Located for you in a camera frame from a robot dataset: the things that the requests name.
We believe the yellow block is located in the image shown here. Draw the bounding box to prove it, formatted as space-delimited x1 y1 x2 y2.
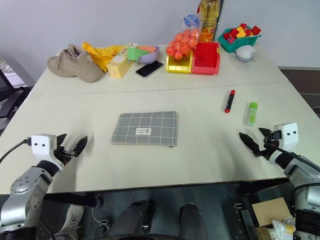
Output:
235 26 248 39

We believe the green storage bin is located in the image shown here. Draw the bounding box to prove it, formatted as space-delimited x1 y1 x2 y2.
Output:
217 26 263 54

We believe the orange carrot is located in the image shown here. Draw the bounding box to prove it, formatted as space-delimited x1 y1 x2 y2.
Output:
138 45 158 55

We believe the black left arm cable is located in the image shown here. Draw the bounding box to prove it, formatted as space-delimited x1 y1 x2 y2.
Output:
0 138 32 164

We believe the bag of orange balls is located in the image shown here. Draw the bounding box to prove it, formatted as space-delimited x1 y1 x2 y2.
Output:
165 13 203 61

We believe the lilac bowl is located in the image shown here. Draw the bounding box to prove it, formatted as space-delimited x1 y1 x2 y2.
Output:
136 44 161 65

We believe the green card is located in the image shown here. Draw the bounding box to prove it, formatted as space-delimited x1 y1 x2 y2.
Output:
126 47 149 62

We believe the dark rounded robot leg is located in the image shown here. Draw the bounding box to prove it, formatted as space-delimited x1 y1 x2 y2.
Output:
109 199 156 237
178 202 203 237

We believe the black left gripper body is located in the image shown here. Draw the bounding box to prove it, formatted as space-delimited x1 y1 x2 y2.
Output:
53 145 77 166

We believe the green glue stick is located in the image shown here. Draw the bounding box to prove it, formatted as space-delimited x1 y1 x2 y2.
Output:
244 101 259 127

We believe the yellow printed carton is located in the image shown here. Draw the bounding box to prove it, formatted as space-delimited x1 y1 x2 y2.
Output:
106 42 140 80

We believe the yellow storage bin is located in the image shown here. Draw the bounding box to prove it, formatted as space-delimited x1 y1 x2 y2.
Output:
165 50 194 74

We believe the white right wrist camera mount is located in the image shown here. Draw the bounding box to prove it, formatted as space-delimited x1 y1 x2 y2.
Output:
272 122 300 152

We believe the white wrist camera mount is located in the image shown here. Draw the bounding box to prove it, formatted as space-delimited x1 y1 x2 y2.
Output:
272 122 300 152
29 133 65 172

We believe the black table frame bar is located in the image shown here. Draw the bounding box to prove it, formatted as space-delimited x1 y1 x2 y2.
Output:
43 192 105 209

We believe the yellow cloth bag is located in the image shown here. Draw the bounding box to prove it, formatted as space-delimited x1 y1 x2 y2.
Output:
81 41 126 73

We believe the beige sneaker under table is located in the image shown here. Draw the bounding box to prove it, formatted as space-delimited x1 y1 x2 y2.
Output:
53 204 86 240

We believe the beige suede shoe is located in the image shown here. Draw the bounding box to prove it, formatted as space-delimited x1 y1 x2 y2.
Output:
46 44 104 84

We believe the red storage bin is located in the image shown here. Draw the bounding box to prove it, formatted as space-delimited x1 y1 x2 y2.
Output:
191 41 222 76

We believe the brown cardboard box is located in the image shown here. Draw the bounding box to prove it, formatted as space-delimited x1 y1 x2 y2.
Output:
250 196 293 229

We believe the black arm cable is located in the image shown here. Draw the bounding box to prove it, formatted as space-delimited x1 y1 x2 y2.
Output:
271 145 320 174
0 138 32 164

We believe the grey checked pouch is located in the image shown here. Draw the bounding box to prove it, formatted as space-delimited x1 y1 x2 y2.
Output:
109 110 179 149

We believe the cooking oil bottle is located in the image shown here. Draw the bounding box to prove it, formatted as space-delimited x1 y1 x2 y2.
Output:
198 0 223 43

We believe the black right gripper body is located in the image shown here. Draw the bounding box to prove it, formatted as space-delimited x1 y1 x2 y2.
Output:
258 130 283 158

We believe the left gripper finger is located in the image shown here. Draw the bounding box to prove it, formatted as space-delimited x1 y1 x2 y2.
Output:
56 133 68 151
73 135 89 158

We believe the clear plastic bag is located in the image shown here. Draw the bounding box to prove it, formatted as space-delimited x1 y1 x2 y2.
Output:
270 216 298 240

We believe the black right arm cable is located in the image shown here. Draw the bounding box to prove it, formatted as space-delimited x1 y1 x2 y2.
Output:
271 145 320 174

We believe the red and black marker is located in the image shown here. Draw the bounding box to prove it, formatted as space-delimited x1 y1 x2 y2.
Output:
223 89 236 114

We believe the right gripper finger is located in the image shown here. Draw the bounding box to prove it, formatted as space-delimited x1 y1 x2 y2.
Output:
238 131 261 157
258 127 272 138

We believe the black smartphone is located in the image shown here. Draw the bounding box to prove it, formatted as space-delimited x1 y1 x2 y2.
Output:
135 60 165 79

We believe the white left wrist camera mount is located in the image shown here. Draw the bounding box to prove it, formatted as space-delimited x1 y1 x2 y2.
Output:
29 133 65 172

